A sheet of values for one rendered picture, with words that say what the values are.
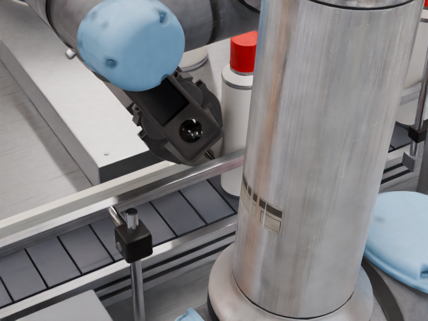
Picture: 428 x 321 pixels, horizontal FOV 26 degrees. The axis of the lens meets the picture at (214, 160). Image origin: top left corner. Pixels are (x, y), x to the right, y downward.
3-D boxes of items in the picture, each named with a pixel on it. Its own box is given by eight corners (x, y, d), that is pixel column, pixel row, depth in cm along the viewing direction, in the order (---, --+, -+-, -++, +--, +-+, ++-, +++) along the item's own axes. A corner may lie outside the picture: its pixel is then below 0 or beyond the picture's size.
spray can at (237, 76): (254, 167, 112) (260, 20, 99) (271, 194, 108) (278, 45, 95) (214, 176, 111) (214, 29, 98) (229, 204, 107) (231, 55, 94)
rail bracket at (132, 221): (128, 284, 104) (119, 172, 94) (158, 327, 99) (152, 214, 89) (102, 295, 103) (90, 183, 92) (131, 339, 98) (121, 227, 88)
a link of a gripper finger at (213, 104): (226, 112, 103) (190, 65, 96) (233, 119, 102) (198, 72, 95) (193, 140, 103) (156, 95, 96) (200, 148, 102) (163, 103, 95)
